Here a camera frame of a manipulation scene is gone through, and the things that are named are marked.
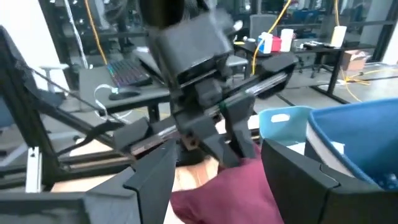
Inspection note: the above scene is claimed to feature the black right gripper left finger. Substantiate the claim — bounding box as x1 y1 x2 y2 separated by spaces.
83 138 178 224

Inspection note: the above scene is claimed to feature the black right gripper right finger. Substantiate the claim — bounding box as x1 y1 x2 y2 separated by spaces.
261 138 398 224

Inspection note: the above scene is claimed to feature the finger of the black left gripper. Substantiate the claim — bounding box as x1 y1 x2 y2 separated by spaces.
175 114 241 169
219 92 257 160

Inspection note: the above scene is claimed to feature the maroon cloth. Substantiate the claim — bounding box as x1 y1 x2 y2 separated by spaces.
170 144 285 224

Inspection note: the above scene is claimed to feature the navy white-dotted cloth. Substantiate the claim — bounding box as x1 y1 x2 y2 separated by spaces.
377 172 398 190

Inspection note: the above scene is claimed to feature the teal plastic bin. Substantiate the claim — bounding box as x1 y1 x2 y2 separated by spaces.
257 105 315 147

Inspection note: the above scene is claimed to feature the blue and white box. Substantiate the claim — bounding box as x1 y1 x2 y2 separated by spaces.
257 32 274 54

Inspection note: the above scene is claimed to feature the grey office chair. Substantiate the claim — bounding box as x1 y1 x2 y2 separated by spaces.
249 14 279 40

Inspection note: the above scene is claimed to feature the backlit black keyboard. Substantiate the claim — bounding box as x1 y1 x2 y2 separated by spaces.
106 58 153 88

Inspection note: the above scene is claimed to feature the navy white striped fabric basket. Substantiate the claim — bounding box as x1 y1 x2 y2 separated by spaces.
303 98 398 191

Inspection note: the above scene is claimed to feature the black computer mouse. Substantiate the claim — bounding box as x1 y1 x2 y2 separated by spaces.
108 90 141 101

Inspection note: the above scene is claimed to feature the white cup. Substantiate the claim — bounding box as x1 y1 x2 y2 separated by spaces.
280 28 295 53

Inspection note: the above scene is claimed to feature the dark grey desk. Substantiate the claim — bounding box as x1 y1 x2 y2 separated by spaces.
77 49 249 114

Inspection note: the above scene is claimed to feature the black work table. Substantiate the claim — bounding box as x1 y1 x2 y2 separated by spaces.
234 39 377 105

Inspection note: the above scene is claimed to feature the tall white container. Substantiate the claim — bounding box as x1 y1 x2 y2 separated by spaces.
330 25 348 48

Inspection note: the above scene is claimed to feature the cardboard box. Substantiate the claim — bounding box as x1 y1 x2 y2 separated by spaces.
341 49 373 72

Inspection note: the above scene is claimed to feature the yellow cable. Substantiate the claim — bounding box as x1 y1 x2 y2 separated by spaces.
333 0 398 103
252 0 292 75
83 0 109 65

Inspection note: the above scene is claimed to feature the white cable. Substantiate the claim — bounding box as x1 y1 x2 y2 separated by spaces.
93 83 131 122

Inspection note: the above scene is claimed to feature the black aluminium table frame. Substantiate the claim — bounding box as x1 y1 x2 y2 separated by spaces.
0 24 137 194

